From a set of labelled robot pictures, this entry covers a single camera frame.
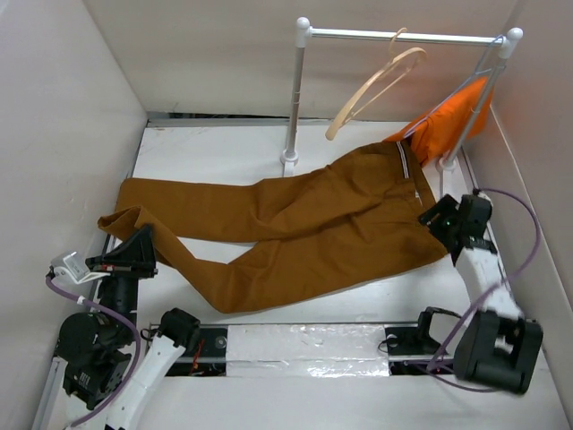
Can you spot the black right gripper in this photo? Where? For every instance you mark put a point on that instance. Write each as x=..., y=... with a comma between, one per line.
x=447, y=206

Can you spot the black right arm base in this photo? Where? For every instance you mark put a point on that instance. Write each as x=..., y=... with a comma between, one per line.
x=407, y=349

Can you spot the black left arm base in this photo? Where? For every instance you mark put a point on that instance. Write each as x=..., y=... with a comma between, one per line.
x=207, y=355

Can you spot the thin blue wire hanger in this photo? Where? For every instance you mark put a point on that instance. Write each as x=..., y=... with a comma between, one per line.
x=465, y=80

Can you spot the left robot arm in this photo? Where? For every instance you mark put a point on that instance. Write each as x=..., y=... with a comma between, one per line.
x=108, y=370

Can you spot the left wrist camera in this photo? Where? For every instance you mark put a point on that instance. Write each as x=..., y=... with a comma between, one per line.
x=70, y=270

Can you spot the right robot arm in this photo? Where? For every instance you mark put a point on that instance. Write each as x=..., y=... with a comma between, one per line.
x=493, y=346

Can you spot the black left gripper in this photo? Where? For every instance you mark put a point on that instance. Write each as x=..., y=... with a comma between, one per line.
x=138, y=258

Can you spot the orange garment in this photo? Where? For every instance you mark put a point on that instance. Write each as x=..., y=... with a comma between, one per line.
x=436, y=132

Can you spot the white foil tape strip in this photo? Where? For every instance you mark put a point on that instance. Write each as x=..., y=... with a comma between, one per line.
x=325, y=350

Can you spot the beige plastic hanger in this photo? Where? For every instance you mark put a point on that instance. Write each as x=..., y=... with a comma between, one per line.
x=394, y=71

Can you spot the white clothes rack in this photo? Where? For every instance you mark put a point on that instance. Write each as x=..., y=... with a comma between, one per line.
x=305, y=31

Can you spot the brown trousers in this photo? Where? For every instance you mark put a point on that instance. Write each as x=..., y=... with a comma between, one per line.
x=246, y=248

